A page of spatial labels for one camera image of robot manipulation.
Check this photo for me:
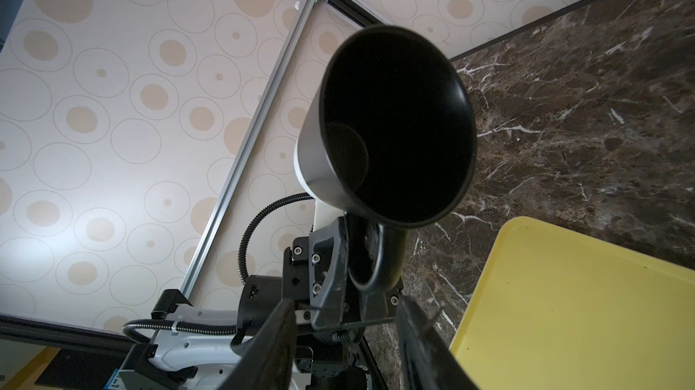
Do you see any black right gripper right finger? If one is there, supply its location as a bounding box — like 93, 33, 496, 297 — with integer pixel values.
396, 296, 478, 389

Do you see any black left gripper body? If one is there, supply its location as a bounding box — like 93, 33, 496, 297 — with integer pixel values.
235, 215, 405, 389

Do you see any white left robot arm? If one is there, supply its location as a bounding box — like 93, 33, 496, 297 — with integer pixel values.
109, 193, 407, 389

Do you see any diagonal aluminium rail left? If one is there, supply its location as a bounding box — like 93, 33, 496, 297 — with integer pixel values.
181, 0, 318, 299

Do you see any yellow plastic tray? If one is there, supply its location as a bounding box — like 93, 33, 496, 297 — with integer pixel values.
451, 217, 694, 389

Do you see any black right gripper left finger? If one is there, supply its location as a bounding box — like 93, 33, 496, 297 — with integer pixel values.
219, 300, 298, 390

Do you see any black-green mug white base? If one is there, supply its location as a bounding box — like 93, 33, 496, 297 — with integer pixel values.
295, 25, 477, 293

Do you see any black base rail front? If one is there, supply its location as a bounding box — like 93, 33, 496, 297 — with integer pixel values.
1, 314, 133, 389

